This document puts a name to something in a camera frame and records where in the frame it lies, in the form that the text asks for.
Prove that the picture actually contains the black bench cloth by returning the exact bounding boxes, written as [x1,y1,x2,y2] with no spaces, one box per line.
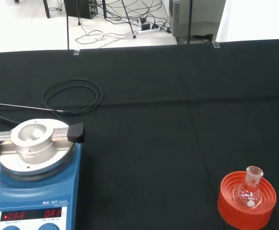
[0,38,279,230]

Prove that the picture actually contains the white power strip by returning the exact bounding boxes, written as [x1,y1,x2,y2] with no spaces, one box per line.
[137,25,161,36]

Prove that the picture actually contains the black tripod leg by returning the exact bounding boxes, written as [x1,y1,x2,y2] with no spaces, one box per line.
[121,0,137,39]

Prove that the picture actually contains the thin black pole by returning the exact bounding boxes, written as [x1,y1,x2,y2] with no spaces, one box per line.
[188,0,193,45]
[66,0,70,51]

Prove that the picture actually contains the grey cabinet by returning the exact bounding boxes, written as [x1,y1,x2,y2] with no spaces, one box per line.
[169,0,226,45]

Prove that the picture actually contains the thin steel temperature probe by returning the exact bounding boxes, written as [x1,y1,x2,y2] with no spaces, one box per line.
[0,102,64,113]

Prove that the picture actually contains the black computer case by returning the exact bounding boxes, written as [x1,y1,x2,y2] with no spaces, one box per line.
[64,0,97,20]

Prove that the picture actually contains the blue base laboratory heater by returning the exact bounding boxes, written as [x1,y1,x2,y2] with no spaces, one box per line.
[0,119,85,230]

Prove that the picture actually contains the pale board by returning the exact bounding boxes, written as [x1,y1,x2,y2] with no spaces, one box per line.
[216,0,279,43]

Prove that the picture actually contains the coiled black probe cable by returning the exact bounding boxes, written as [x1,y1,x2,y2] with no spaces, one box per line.
[41,79,104,116]

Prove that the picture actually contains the white floor cable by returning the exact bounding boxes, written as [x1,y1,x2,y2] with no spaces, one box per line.
[75,23,140,48]

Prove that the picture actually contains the black heater power cable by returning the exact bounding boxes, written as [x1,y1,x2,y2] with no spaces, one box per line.
[0,111,23,150]

